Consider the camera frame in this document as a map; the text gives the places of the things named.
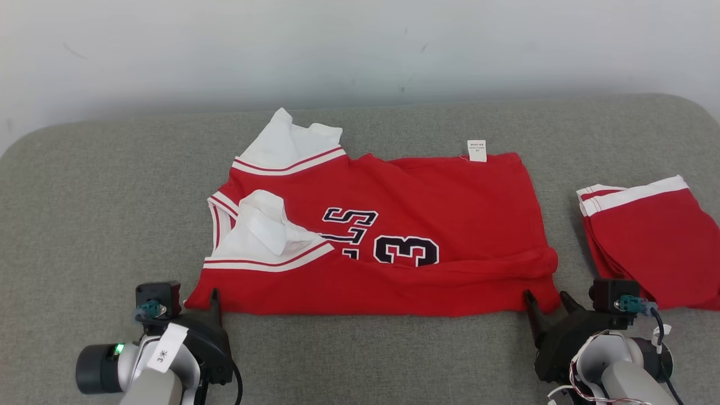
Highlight red white basketball shorts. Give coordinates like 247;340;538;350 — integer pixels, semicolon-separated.
576;175;720;311

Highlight white paper label tag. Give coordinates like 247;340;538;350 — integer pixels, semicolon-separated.
146;323;190;374

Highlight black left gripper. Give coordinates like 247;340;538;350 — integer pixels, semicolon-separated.
143;288;234;386

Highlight white red wire bundle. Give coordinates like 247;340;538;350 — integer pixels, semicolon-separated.
548;332;653;405

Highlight red white basketball jersey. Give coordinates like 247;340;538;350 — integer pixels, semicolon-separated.
184;108;560;317

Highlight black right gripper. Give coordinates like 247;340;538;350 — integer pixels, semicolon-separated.
523;290;631;384

